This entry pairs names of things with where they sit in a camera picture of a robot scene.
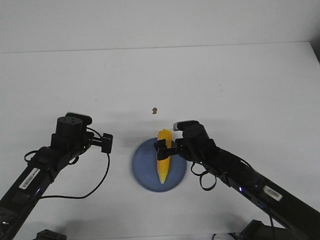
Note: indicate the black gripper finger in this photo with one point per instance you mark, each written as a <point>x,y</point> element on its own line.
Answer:
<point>162,151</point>

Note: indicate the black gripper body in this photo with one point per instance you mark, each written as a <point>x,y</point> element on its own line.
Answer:
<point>72,136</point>
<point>195,145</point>

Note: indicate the yellow corn cob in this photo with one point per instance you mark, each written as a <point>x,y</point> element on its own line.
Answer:
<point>163,165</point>

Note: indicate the blue round plate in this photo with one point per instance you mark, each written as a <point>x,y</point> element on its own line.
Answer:
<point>153,174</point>

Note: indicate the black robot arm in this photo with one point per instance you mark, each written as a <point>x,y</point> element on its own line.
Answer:
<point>300,219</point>
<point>28,189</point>

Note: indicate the small brown table stain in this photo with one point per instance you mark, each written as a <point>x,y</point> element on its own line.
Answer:
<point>154,111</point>

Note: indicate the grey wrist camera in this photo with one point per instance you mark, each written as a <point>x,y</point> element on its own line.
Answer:
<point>87,120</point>
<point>181,125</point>

